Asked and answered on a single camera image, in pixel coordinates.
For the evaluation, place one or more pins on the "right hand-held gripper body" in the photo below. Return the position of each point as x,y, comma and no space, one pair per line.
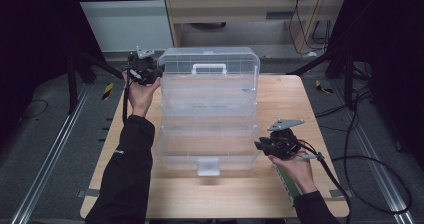
285,144

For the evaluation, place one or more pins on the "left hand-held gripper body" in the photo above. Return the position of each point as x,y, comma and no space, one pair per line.
141,69

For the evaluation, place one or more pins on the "green and white carton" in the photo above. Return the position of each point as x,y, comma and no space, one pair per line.
288,185

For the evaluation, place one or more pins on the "clear plastic storage box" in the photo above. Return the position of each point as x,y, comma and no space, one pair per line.
208,117

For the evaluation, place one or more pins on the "person's left hand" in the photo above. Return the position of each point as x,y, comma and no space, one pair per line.
141,99

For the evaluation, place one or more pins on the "person's right hand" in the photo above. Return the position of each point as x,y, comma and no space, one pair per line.
298,174

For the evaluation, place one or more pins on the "yellow black tape strip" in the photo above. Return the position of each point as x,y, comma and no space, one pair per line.
322,88
107,91

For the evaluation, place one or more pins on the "white cabinet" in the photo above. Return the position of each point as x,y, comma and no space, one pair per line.
126,24

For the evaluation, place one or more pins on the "black metal stand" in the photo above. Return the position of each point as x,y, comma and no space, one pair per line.
348,80
71,84

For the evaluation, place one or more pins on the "grey tape patch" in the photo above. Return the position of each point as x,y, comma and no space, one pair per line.
338,193
88,193

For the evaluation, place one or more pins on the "wooden desk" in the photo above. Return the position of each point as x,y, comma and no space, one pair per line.
233,17

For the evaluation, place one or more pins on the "white plug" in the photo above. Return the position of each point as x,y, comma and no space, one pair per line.
312,54

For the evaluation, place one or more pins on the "dark curtain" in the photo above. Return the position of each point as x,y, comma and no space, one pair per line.
393,50
33,50

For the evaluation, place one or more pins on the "aluminium floor rail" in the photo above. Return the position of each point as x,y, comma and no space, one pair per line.
376,170
50,157

